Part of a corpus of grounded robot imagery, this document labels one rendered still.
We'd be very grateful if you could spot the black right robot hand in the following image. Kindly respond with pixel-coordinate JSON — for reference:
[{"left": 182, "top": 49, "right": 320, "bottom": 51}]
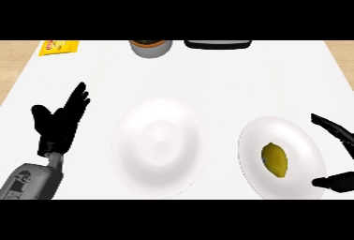
[{"left": 310, "top": 112, "right": 354, "bottom": 193}]

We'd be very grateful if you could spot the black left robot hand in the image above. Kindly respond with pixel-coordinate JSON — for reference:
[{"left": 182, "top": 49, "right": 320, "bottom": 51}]
[{"left": 31, "top": 82, "right": 93, "bottom": 158}]

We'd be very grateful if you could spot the small white plate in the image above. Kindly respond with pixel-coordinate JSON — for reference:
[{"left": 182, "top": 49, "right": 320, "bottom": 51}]
[{"left": 236, "top": 115, "right": 328, "bottom": 201}]

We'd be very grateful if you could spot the yellow lemon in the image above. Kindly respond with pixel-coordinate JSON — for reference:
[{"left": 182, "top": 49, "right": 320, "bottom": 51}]
[{"left": 260, "top": 142, "right": 289, "bottom": 179}]

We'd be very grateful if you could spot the large white plate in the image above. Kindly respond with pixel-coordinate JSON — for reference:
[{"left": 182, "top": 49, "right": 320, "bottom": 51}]
[{"left": 111, "top": 97, "right": 208, "bottom": 199}]

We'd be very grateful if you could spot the yellow box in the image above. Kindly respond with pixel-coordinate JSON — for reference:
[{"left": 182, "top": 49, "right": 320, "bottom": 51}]
[{"left": 37, "top": 40, "right": 80, "bottom": 57}]

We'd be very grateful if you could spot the grey plant pot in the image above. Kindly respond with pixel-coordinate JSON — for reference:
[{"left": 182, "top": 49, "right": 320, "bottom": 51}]
[{"left": 127, "top": 40, "right": 174, "bottom": 59}]

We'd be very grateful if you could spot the black appliance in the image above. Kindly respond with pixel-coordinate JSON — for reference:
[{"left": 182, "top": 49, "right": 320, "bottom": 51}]
[{"left": 185, "top": 40, "right": 254, "bottom": 51}]

